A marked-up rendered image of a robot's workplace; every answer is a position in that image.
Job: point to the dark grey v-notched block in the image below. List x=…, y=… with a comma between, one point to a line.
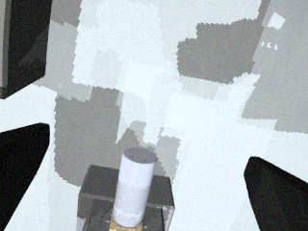
x=24, y=30

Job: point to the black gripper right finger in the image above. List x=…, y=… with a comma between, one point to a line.
x=279, y=200

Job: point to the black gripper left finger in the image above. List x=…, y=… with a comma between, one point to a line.
x=21, y=154

